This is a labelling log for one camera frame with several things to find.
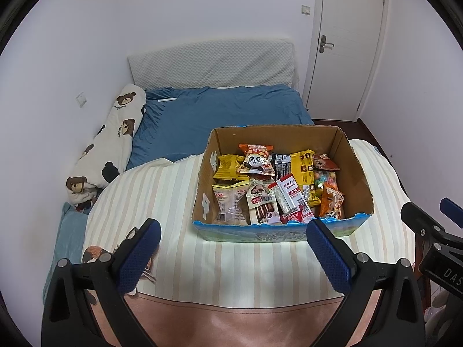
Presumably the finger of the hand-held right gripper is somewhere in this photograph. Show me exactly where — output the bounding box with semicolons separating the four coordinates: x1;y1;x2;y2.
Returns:
401;202;446;241
439;198;463;229

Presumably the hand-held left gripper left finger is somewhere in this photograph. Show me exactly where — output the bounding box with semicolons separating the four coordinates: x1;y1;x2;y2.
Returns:
41;218;162;347

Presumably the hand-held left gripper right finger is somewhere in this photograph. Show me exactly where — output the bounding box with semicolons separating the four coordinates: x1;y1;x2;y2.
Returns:
306;219;425;347

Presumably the red white spicy strip packet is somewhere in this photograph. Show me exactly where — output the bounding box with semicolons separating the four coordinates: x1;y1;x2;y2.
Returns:
269;173;315;223

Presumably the colourful candy ball bag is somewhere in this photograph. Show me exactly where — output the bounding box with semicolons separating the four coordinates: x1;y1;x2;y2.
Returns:
313;170;339;192

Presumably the chocolate stick biscuit packet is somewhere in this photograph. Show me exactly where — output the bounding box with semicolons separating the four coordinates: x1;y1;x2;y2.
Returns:
246;181;281;225

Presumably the large yellow black snack bag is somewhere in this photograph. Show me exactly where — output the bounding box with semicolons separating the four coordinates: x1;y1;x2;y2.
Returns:
271;149;322;206

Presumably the red-brown snack packet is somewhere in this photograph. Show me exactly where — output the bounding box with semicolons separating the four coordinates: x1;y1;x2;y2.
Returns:
312;154;341;171

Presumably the gold foil snack packet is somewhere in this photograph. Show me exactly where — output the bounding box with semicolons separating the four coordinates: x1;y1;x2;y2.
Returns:
216;154;250;182

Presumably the cardboard box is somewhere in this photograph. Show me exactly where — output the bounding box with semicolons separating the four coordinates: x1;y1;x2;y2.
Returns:
192;125;374;243

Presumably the light blue cloth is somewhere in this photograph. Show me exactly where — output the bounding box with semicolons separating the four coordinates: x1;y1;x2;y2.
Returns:
43;202;89;300

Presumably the cat print striped pink blanket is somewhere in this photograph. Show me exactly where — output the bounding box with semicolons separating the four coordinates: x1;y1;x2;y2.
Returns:
81;139;416;347

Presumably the bear print white pillow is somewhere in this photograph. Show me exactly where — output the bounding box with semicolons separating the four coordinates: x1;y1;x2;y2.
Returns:
66;83;147;208

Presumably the white door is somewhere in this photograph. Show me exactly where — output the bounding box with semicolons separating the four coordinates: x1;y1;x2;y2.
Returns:
303;0;389;121

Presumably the blue bed sheet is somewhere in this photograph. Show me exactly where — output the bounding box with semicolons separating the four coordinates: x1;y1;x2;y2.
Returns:
125;84;315;170

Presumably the grey quilted cushion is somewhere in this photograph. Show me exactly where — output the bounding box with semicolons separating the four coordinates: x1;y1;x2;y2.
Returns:
127;38;299;89

